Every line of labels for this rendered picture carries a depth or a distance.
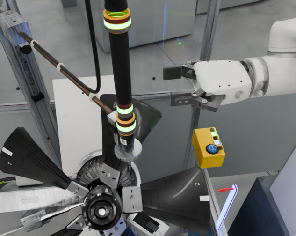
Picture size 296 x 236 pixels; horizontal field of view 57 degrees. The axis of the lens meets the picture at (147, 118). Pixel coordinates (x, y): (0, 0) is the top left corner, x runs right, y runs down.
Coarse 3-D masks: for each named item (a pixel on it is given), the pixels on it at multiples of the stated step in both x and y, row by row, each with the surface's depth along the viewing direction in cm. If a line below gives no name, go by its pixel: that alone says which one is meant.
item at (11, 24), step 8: (0, 16) 94; (8, 16) 95; (16, 16) 95; (0, 24) 94; (8, 24) 91; (16, 24) 91; (24, 24) 92; (8, 32) 91; (16, 32) 92; (16, 40) 93; (24, 40) 95
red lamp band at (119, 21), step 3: (123, 12) 46; (105, 18) 43; (126, 18) 43; (129, 18) 44; (108, 21) 43; (111, 21) 43; (114, 21) 43; (117, 21) 43; (120, 21) 43; (123, 21) 43; (126, 21) 43
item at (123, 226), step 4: (120, 220) 92; (116, 224) 90; (120, 224) 92; (124, 224) 93; (112, 228) 89; (120, 228) 91; (124, 228) 93; (104, 232) 86; (108, 232) 87; (112, 232) 88; (116, 232) 90; (120, 232) 91
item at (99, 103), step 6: (24, 36) 91; (30, 42) 88; (36, 48) 86; (42, 54) 84; (48, 60) 82; (78, 84) 73; (84, 90) 72; (96, 102) 69; (102, 102) 69; (102, 108) 68; (108, 108) 67
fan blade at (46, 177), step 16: (16, 128) 78; (16, 144) 80; (32, 144) 79; (0, 160) 86; (16, 160) 84; (32, 160) 82; (48, 160) 80; (32, 176) 88; (48, 176) 85; (64, 176) 82
